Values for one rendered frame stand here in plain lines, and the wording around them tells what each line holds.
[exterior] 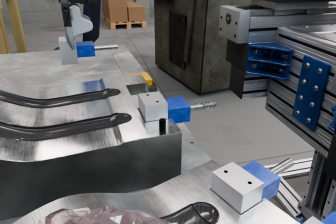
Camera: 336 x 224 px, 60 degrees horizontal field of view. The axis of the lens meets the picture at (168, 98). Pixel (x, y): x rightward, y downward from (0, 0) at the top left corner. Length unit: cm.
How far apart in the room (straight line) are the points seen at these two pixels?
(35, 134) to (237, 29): 61
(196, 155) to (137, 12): 536
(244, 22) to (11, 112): 63
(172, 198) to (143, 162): 9
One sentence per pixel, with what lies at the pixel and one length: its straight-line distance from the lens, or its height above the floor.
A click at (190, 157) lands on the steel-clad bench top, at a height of 80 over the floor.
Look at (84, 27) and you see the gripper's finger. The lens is 67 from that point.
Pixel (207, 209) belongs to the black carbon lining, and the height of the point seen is 85.
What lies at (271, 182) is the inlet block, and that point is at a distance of 39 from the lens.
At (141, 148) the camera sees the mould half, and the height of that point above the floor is 87.
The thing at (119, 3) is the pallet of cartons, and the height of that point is 47.
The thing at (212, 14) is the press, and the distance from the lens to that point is 249.
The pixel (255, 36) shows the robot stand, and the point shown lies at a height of 92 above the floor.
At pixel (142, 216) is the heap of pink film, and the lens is 31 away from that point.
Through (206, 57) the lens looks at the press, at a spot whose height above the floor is 38.
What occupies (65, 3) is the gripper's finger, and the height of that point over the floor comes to 104.
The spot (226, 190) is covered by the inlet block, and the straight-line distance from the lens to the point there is 36.
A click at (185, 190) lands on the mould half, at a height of 86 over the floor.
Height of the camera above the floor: 111
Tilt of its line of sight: 25 degrees down
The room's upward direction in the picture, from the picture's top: straight up
